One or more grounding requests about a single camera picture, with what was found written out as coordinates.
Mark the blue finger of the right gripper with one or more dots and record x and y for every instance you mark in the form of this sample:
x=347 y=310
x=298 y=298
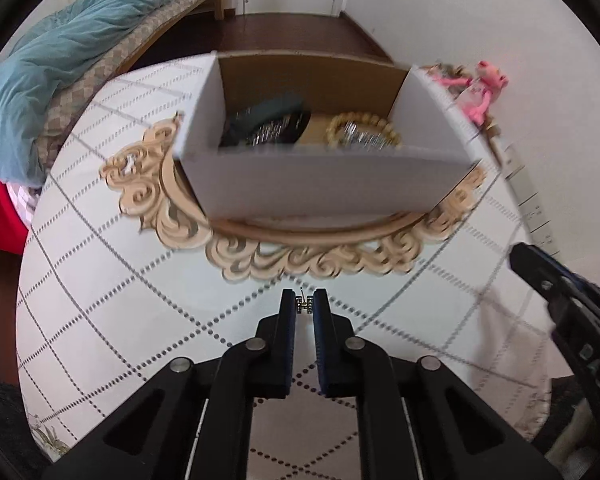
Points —
x=545 y=272

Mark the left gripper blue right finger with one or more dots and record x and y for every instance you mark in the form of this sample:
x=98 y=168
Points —
x=326 y=344

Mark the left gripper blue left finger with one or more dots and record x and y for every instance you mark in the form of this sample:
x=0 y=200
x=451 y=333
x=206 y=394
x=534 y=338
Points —
x=282 y=350

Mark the small silver earring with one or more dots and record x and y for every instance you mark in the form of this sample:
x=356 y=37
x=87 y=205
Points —
x=304 y=303

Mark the black smart band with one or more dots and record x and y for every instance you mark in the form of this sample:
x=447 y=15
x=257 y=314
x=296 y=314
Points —
x=281 y=120

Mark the patterned white tablecloth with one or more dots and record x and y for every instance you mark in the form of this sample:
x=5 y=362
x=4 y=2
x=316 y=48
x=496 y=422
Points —
x=123 y=272

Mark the white cardboard box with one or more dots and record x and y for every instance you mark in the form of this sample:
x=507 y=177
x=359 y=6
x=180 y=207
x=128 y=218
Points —
x=310 y=178

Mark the pink panther plush toy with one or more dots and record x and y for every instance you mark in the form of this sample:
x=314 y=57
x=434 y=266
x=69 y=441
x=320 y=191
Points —
x=477 y=93

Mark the bed with checkered mattress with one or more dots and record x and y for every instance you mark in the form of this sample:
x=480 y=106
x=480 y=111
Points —
x=68 y=104

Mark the light blue duvet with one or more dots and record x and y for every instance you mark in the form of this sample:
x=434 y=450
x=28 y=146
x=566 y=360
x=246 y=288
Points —
x=50 y=57

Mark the white wall power strip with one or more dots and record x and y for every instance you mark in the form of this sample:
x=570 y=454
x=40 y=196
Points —
x=529 y=202

